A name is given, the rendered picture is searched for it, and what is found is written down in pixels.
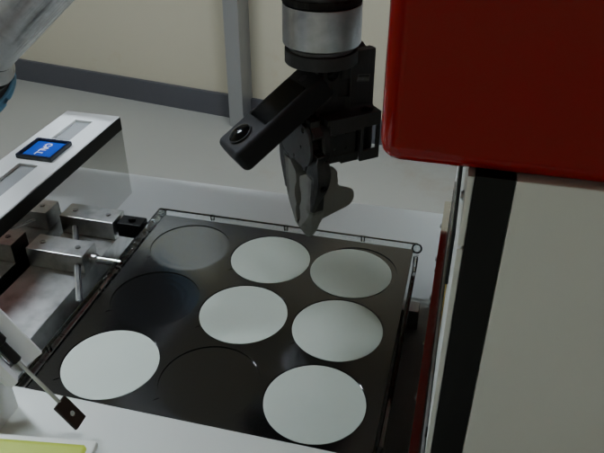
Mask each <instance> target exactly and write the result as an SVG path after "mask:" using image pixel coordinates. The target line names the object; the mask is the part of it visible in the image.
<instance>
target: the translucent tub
mask: <svg viewBox="0 0 604 453"><path fill-rule="evenodd" d="M97 448H98V443H97V442H96V441H92V440H70V439H58V438H46V437H34V436H23V435H11V434H0V453H95V452H96V450H97Z"/></svg>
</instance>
